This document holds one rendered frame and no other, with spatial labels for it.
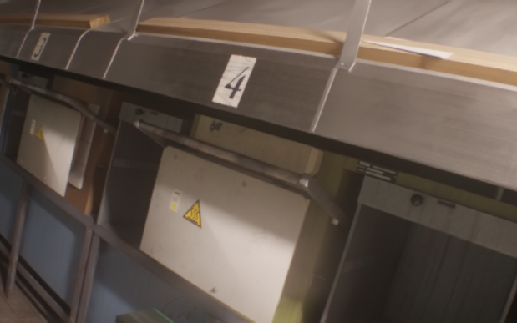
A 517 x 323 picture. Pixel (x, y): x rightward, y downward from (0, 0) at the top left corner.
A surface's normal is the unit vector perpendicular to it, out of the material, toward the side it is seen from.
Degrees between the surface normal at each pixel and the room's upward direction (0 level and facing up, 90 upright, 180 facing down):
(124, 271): 90
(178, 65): 80
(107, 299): 90
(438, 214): 90
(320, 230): 90
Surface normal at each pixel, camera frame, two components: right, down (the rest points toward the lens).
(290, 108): -0.53, -0.26
